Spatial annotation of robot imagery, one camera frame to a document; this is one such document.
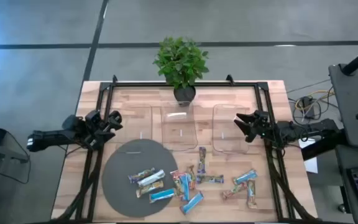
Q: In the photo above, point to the white paper sheet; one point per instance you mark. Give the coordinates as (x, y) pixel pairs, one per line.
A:
(311, 165)

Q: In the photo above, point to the green leafy plant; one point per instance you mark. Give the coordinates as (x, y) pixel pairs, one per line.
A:
(180, 60)

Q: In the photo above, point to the grey round mat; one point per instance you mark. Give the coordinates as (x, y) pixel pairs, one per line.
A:
(120, 186)

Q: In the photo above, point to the tan blue granola bar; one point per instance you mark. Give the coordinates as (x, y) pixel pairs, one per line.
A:
(251, 194)

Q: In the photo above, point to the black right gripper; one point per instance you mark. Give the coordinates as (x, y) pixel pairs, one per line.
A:
(264, 124)

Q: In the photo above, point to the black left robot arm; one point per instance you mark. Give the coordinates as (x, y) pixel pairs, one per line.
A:
(51, 137)

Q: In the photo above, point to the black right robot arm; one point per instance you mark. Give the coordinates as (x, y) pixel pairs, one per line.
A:
(319, 126)

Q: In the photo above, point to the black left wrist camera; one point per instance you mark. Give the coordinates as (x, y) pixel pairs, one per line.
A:
(93, 118)

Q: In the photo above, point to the black power adapter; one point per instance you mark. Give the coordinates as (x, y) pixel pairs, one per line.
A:
(306, 102)

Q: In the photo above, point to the clear plastic bin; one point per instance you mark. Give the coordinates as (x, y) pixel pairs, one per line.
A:
(225, 140)
(179, 127)
(132, 124)

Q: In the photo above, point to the black caster wheel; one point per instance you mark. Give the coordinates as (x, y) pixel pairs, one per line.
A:
(341, 208)

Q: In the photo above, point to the round plant pot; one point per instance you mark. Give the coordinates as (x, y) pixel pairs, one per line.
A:
(184, 93)

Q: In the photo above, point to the orange green granola bar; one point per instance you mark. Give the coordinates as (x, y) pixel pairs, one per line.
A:
(192, 177)

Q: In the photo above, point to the red brown granola bar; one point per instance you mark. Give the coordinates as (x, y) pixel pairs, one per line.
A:
(234, 190)

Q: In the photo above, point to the purple granola bar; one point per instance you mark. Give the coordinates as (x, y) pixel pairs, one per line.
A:
(210, 179)
(141, 175)
(202, 160)

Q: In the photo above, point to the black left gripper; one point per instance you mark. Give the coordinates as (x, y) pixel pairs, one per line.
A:
(96, 137)

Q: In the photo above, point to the grey side desk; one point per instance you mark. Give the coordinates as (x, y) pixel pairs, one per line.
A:
(350, 102)

